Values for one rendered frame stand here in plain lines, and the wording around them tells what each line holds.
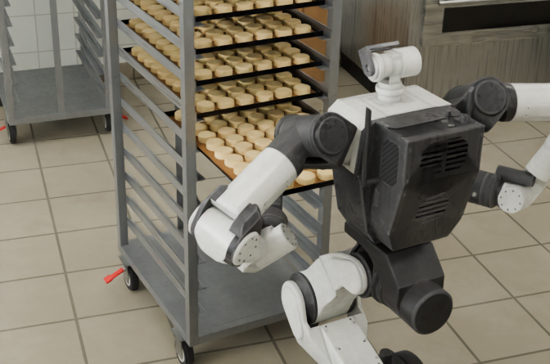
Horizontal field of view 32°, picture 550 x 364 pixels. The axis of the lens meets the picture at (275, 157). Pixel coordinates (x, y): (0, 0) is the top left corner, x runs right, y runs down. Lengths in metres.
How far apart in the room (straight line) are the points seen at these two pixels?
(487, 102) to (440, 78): 2.61
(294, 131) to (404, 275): 0.43
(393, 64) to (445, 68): 2.70
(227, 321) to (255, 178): 1.17
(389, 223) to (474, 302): 1.46
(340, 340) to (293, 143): 0.75
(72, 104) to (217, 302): 1.81
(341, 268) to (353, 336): 0.32
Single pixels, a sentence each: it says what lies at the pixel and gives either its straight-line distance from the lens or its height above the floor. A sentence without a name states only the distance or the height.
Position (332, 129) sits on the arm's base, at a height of 1.11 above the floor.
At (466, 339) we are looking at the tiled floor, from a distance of 3.28.
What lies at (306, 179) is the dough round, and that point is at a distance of 2.44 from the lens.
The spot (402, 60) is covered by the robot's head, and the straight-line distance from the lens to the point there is 2.09.
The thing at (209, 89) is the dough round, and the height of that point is 0.88.
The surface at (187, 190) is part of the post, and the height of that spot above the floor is 0.65.
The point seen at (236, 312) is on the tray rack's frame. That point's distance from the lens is 3.05.
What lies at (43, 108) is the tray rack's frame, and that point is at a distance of 4.61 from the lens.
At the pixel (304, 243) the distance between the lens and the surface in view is 3.09.
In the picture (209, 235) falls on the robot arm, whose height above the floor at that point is 0.93.
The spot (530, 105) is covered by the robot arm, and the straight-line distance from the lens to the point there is 2.28.
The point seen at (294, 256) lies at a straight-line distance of 3.18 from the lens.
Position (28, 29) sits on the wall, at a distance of 5.18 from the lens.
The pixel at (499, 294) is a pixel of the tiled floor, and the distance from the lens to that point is 3.54.
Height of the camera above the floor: 1.89
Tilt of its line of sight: 25 degrees down
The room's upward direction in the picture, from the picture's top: 1 degrees clockwise
